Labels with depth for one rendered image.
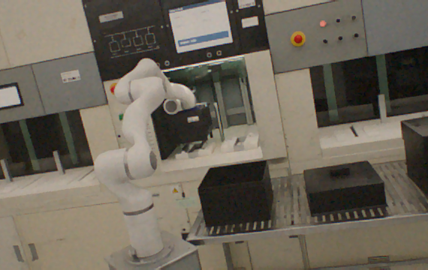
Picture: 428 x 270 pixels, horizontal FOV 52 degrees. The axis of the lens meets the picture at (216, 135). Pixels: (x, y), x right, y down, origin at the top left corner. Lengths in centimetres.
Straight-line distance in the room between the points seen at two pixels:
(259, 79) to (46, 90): 114
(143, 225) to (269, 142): 83
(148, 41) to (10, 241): 148
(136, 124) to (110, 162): 19
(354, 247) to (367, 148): 54
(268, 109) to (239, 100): 99
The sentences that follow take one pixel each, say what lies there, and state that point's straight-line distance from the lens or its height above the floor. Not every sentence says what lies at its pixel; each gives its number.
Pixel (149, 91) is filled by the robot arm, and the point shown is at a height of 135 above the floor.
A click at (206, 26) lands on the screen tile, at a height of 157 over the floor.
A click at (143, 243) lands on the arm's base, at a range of 170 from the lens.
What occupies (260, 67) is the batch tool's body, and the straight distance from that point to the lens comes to 213.
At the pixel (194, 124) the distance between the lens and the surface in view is 248.
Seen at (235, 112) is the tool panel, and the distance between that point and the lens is 313.
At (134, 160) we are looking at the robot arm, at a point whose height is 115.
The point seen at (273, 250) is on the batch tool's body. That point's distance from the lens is 248.
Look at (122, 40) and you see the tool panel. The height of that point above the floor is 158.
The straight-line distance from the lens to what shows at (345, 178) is 186.
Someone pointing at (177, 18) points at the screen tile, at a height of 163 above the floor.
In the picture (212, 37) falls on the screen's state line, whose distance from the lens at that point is 219.
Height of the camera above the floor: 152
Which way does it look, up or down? 13 degrees down
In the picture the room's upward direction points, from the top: 12 degrees counter-clockwise
